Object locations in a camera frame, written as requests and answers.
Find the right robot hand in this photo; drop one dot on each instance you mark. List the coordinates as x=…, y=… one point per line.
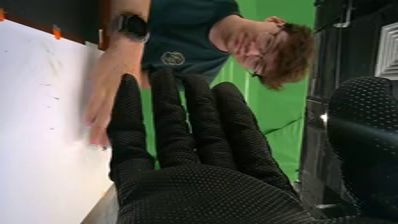
x=206, y=193

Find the person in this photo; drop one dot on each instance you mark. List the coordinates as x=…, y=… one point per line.
x=177, y=36

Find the dark mat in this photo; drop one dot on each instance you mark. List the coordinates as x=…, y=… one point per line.
x=53, y=15

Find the white sheet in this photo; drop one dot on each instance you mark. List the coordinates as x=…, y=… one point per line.
x=46, y=133

